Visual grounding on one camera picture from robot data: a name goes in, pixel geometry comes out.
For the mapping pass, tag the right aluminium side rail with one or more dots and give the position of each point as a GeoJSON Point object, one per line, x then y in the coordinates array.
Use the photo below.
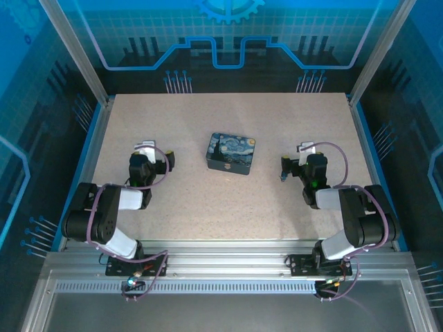
{"type": "Point", "coordinates": [367, 155]}

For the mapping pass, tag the left aluminium frame post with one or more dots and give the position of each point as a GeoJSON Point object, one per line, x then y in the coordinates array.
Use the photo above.
{"type": "Point", "coordinates": [79, 52]}

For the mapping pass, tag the aluminium mounting rail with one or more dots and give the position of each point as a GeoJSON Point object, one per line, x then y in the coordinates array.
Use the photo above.
{"type": "Point", "coordinates": [228, 259]}

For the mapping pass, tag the left aluminium side rail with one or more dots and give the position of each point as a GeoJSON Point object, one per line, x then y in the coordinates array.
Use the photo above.
{"type": "Point", "coordinates": [85, 173]}

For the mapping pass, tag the controller board with leds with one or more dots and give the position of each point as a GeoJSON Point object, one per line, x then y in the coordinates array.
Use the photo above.
{"type": "Point", "coordinates": [330, 283]}
{"type": "Point", "coordinates": [131, 281]}

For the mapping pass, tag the aluminium frame post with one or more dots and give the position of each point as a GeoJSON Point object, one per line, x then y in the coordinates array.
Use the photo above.
{"type": "Point", "coordinates": [79, 52]}
{"type": "Point", "coordinates": [380, 52]}

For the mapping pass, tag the aluminium side rail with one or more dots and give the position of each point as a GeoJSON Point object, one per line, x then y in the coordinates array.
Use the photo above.
{"type": "Point", "coordinates": [85, 173]}
{"type": "Point", "coordinates": [367, 155]}

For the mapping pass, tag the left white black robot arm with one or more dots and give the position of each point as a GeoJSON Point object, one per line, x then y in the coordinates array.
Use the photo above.
{"type": "Point", "coordinates": [93, 214]}

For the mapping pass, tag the small blue padlock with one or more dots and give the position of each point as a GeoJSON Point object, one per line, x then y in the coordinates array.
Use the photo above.
{"type": "Point", "coordinates": [284, 176]}

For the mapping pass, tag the starry night painted tin box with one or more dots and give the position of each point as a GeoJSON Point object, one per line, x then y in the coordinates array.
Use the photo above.
{"type": "Point", "coordinates": [232, 148]}

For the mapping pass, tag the right aluminium frame post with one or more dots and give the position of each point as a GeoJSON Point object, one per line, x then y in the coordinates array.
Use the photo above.
{"type": "Point", "coordinates": [380, 52]}

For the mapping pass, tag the left controller board with LEDs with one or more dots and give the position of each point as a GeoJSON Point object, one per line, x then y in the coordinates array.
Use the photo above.
{"type": "Point", "coordinates": [131, 281]}

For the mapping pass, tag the grey metal base panel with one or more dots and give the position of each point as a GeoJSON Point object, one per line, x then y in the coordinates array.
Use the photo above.
{"type": "Point", "coordinates": [221, 314]}

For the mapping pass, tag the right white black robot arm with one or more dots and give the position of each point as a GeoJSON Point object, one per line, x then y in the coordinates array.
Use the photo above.
{"type": "Point", "coordinates": [367, 221]}

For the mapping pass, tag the right controller board with LEDs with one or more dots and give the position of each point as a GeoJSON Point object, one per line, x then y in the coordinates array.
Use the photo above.
{"type": "Point", "coordinates": [330, 283]}

